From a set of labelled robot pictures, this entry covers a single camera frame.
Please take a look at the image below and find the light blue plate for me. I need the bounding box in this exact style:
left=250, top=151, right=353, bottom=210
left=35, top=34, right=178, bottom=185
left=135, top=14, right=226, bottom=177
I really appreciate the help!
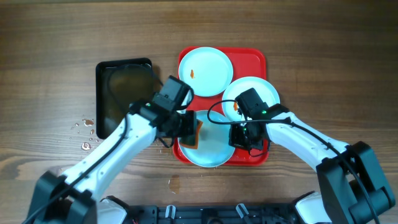
left=178, top=47, right=234, bottom=97
left=221, top=77, right=280, bottom=121
left=178, top=110, right=235, bottom=167

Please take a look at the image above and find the black cable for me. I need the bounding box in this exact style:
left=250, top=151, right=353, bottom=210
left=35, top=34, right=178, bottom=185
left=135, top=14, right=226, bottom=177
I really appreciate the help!
left=206, top=100, right=382, bottom=224
left=23, top=63, right=165, bottom=224

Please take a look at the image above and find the black rectangular water tray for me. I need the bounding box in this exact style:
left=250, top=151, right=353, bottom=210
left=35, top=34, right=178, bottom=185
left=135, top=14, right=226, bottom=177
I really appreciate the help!
left=95, top=58, right=160, bottom=139

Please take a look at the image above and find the green and orange sponge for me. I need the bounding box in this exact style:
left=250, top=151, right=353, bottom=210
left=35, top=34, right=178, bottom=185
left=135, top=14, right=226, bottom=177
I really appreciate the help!
left=179, top=120, right=203, bottom=149

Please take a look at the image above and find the left black cable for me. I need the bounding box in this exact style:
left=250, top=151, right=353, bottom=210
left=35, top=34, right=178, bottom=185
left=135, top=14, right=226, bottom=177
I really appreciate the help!
left=23, top=63, right=165, bottom=224

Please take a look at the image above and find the light blue plate top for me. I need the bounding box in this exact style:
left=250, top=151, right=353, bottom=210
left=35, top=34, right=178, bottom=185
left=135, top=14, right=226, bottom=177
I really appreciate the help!
left=178, top=47, right=234, bottom=97

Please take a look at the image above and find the right black cable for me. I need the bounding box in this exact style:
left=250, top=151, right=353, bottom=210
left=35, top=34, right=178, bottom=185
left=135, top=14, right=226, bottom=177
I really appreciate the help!
left=206, top=100, right=382, bottom=224

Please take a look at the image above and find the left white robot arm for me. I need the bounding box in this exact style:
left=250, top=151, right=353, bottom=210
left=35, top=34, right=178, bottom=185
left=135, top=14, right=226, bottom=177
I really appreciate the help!
left=25, top=93, right=197, bottom=223

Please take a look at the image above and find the light blue plate bottom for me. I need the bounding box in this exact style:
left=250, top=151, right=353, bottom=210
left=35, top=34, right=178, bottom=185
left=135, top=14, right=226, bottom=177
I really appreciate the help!
left=178, top=110, right=235, bottom=167

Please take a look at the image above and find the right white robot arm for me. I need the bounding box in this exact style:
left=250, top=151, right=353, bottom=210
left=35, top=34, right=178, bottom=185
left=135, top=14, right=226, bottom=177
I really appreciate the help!
left=230, top=103, right=396, bottom=223

